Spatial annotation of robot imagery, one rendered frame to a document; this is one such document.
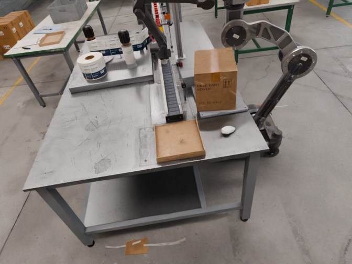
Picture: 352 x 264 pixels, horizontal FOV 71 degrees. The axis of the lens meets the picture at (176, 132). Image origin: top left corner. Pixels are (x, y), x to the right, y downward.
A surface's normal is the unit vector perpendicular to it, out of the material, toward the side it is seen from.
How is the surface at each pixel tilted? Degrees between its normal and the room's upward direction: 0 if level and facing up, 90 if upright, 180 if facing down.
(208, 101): 90
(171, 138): 0
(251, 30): 90
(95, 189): 0
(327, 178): 0
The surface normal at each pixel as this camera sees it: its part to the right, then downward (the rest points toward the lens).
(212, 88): -0.07, 0.68
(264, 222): -0.12, -0.73
